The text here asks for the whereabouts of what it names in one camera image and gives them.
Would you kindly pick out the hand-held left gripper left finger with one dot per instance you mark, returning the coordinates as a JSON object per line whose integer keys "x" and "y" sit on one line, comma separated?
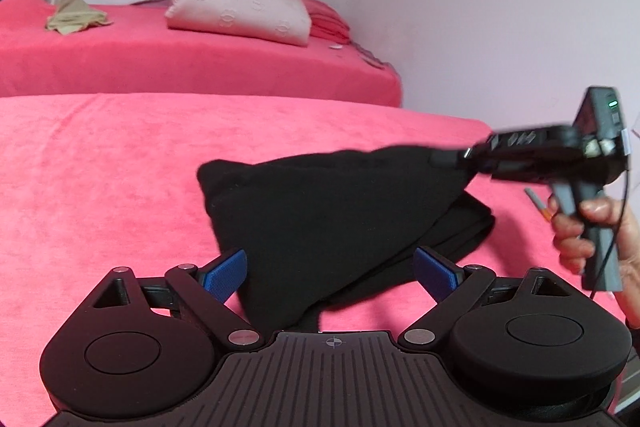
{"x": 222, "y": 276}

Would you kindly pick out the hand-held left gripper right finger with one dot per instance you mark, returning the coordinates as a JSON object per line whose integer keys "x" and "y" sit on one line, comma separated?
{"x": 436, "y": 274}

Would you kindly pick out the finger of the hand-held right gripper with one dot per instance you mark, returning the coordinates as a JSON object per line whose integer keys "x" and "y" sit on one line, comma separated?
{"x": 460, "y": 157}

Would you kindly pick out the black pants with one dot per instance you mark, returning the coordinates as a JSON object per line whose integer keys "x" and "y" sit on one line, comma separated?
{"x": 325, "y": 217}

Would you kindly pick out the person's right hand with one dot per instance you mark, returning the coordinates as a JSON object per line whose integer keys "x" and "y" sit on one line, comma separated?
{"x": 570, "y": 238}

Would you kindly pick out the green and orange pen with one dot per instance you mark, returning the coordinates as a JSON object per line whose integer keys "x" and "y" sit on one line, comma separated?
{"x": 540, "y": 207}

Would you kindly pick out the dark patterned cloth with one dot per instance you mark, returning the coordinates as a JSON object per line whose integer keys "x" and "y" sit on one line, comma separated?
{"x": 372, "y": 59}

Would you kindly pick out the pink bed with terry cover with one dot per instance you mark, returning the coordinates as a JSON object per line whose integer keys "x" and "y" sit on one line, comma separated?
{"x": 100, "y": 182}

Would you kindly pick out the folded pink blanket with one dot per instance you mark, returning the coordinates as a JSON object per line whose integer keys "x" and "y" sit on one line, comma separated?
{"x": 327, "y": 21}

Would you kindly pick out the pink bed with pillows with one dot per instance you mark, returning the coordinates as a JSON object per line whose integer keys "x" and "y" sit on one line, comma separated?
{"x": 200, "y": 63}

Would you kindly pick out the pink-white pillow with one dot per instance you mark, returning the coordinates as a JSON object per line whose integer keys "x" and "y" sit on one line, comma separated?
{"x": 235, "y": 7}

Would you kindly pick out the beige crumpled cloth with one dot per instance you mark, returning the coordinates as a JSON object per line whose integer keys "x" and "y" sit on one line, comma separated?
{"x": 75, "y": 16}

